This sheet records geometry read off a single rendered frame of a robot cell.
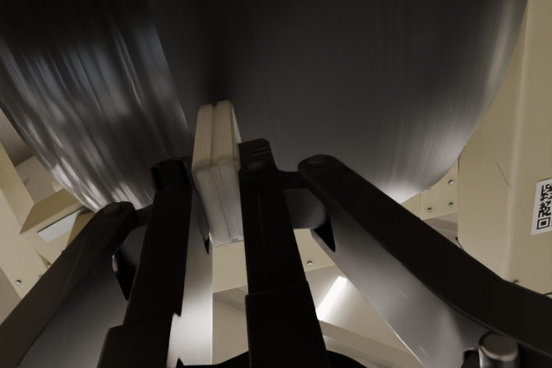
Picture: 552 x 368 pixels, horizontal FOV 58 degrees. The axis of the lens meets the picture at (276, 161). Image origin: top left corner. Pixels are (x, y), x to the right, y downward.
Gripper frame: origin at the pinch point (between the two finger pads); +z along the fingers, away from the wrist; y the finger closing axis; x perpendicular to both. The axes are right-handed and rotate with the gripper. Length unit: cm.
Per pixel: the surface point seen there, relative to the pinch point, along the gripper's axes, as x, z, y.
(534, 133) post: -15.0, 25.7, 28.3
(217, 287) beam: -47, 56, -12
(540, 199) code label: -23.6, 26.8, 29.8
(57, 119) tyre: 2.0, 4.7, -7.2
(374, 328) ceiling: -479, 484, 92
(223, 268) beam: -43, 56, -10
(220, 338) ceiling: -473, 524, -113
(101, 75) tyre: 3.7, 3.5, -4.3
